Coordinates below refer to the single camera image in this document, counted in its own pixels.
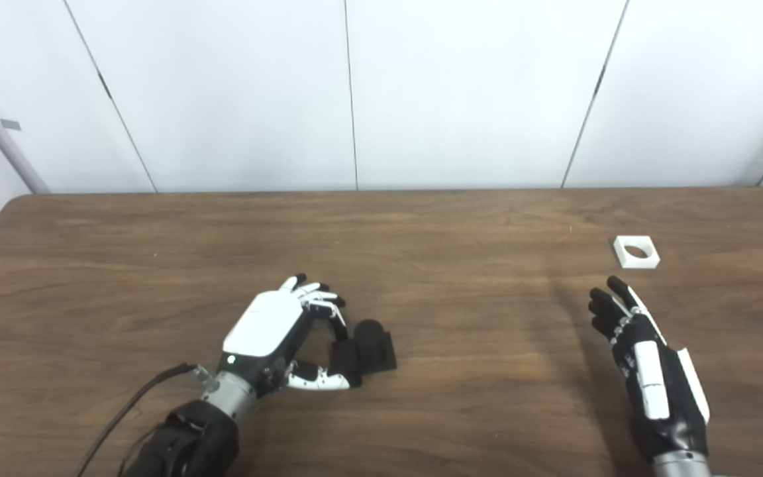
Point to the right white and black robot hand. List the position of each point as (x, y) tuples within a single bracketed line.
[(653, 371)]

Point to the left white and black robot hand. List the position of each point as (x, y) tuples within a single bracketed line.
[(265, 324)]

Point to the white square piece with hole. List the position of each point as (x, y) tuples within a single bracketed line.
[(636, 262)]

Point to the black peg with square base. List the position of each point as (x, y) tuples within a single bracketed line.
[(375, 348)]

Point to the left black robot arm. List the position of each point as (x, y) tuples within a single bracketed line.
[(189, 437)]

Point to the small gray wall label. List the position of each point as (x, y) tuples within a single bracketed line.
[(10, 124)]

